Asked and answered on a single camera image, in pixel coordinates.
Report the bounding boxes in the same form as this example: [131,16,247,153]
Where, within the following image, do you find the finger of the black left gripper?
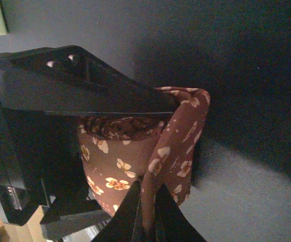
[40,198,110,240]

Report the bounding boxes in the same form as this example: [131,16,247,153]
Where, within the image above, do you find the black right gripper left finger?
[92,181,141,241]

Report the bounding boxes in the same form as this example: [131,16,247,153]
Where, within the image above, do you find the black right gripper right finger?
[155,185,206,242]

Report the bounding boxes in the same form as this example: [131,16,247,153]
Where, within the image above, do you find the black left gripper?
[0,45,180,226]

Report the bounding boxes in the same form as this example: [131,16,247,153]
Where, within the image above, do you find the brown floral necktie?
[78,87,210,229]

